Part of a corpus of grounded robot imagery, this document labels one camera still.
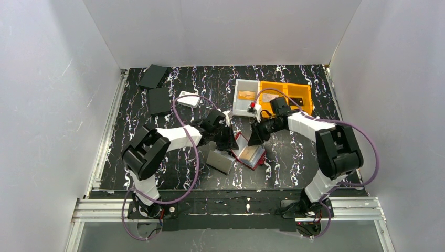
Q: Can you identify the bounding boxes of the red leather card holder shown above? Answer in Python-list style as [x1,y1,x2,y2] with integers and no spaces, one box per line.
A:
[231,132,266,171]

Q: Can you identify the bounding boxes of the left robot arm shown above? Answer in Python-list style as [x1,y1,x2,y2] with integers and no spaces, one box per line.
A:
[122,110,265,217]

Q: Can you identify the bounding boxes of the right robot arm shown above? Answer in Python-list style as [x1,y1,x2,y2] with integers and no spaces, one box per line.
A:
[248,97,364,215]

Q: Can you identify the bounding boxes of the silver metal card case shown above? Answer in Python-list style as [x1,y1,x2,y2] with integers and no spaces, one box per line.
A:
[206,150,236,175]

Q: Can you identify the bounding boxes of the silver VIP credit card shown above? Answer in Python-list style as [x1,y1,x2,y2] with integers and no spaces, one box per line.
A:
[262,93,279,103]

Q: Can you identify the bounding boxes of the orange credit card in bin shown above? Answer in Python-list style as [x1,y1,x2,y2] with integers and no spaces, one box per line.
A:
[237,90,257,101]

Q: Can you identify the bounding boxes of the black VIP credit card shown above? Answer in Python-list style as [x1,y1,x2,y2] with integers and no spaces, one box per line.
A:
[291,97,304,106]

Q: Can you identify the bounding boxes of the yellow middle plastic bin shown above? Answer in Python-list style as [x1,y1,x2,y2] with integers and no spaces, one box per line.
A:
[258,81,287,114]

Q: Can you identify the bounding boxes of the yellow plastic bin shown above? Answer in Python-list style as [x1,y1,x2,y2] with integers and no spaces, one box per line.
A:
[258,81,287,114]
[285,83,313,116]

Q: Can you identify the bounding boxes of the white plastic bin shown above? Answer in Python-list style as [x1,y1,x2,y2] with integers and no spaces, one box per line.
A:
[232,79,260,117]

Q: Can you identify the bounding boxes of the white square device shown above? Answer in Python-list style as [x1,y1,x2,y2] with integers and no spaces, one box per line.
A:
[177,91,201,108]

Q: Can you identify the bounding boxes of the yellow right plastic bin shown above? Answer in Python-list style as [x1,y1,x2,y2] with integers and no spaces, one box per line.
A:
[285,83,313,116]

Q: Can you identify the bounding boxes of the black box near device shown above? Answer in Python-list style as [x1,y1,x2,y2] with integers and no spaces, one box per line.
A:
[148,87,171,117]

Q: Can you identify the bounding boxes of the black box far corner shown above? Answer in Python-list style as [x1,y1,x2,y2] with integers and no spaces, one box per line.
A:
[139,64,172,90]

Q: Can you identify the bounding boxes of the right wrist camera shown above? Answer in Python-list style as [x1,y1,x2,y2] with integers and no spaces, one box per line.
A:
[247,102,262,122]

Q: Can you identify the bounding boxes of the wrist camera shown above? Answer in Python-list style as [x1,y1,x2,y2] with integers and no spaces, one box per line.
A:
[247,102,262,122]
[223,110,232,127]

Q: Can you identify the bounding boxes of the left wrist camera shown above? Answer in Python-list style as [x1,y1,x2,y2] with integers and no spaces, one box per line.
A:
[223,110,232,127]

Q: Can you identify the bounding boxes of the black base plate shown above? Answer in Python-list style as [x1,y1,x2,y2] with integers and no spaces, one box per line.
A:
[124,189,334,232]

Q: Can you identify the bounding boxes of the aluminium frame rail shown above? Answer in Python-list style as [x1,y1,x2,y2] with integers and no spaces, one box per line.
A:
[66,191,394,251]

